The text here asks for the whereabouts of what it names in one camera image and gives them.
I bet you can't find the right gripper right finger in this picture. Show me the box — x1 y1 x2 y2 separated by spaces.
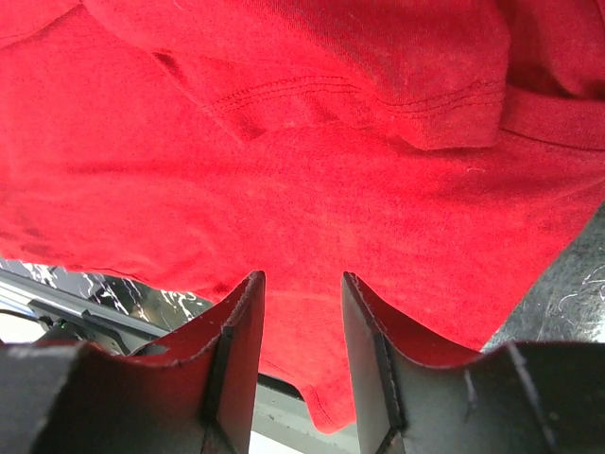
342 273 604 453

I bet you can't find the red t-shirt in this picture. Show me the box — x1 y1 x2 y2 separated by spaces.
1 1 604 433

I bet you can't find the black marble pattern mat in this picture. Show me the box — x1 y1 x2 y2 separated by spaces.
1 207 604 351

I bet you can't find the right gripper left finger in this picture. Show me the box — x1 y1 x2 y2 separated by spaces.
1 271 266 453

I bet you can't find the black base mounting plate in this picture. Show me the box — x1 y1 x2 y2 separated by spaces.
1 271 359 453

